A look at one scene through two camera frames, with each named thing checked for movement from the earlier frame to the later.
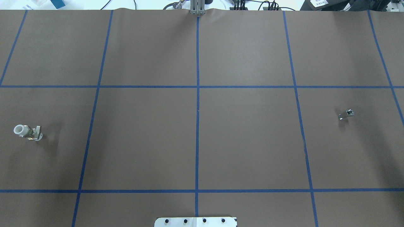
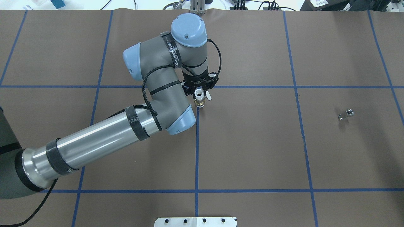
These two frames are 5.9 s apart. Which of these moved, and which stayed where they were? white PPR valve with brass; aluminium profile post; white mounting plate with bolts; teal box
Moved: white PPR valve with brass
Stayed: white mounting plate with bolts; teal box; aluminium profile post
